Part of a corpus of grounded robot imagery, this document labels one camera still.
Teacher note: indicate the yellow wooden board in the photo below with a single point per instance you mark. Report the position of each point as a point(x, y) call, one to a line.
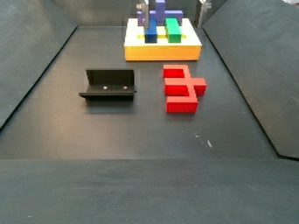
point(141, 51)

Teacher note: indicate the red E-shaped block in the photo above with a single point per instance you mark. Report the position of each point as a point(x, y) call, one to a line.
point(182, 89)

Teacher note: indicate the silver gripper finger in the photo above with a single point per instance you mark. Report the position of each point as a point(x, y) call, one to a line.
point(144, 13)

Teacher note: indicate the purple cross-shaped block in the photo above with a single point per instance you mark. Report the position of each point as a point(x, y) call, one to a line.
point(161, 13)

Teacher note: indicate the green rectangular block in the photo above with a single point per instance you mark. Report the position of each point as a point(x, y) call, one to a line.
point(173, 30)

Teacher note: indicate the blue rectangular block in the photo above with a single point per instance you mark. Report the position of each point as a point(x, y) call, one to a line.
point(150, 32)

